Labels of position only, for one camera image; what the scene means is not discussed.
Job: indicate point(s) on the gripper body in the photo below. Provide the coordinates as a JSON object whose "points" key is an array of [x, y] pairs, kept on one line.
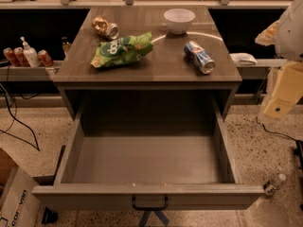
{"points": [[291, 37]]}

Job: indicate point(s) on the grey top drawer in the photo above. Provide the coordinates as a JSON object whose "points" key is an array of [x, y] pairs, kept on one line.
{"points": [[148, 143]]}

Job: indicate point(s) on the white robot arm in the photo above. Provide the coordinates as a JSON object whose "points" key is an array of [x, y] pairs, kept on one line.
{"points": [[286, 34]]}

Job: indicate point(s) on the grey right side shelf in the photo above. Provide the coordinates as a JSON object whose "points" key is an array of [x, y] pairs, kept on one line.
{"points": [[260, 69]]}

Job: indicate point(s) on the grey shelf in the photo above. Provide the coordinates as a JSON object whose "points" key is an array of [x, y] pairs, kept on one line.
{"points": [[41, 73], [260, 69]]}

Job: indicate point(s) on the white folded cloth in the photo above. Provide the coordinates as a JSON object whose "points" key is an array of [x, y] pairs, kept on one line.
{"points": [[243, 59]]}

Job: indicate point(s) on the clear plastic bottle on floor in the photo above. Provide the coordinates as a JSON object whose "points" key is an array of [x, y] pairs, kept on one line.
{"points": [[274, 184]]}

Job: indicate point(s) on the blue silver soda can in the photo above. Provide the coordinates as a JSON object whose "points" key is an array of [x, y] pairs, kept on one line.
{"points": [[199, 57]]}

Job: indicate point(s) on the white bowl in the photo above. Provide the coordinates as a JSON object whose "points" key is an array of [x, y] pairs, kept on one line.
{"points": [[179, 21]]}

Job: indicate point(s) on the grey wooden cabinet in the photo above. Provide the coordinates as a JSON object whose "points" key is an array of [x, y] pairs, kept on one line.
{"points": [[166, 67]]}

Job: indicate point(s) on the green chip bag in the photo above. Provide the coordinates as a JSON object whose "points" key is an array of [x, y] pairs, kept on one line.
{"points": [[122, 51]]}

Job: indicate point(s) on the crushed gold can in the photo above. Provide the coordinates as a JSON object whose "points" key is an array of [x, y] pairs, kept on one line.
{"points": [[105, 29]]}

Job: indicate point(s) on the dark glass bottle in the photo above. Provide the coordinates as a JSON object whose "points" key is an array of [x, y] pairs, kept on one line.
{"points": [[65, 45]]}

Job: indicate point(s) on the red can right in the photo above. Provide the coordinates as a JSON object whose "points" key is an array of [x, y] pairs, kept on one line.
{"points": [[45, 58]]}

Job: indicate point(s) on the red can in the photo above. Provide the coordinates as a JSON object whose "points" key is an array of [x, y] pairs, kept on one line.
{"points": [[45, 58], [10, 56], [19, 53]]}

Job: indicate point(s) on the grey left side shelf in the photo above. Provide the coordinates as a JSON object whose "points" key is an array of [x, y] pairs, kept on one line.
{"points": [[41, 73]]}

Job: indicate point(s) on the white soap pump bottle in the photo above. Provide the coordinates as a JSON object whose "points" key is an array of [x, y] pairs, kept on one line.
{"points": [[30, 54]]}

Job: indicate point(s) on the red can leftmost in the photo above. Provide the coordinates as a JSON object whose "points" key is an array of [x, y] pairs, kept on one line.
{"points": [[10, 56]]}

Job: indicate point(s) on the white cardboard box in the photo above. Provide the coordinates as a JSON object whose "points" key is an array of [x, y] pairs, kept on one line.
{"points": [[18, 207]]}

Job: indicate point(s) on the black drawer handle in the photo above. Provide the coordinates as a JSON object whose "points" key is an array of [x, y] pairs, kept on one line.
{"points": [[150, 203]]}

